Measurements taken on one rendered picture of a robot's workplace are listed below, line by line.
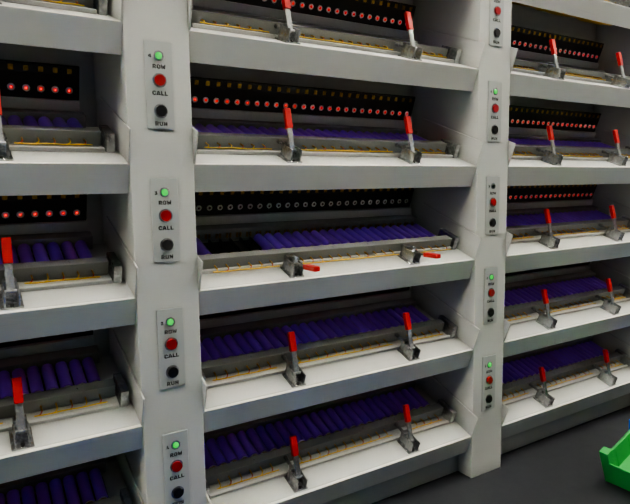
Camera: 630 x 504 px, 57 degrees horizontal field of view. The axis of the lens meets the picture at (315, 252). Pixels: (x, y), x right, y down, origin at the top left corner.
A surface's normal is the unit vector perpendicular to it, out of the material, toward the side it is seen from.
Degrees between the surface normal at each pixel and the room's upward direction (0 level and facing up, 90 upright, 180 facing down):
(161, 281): 90
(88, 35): 111
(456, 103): 90
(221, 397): 21
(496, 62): 90
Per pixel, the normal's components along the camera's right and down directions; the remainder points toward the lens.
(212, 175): 0.50, 0.44
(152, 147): 0.53, 0.09
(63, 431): 0.18, -0.90
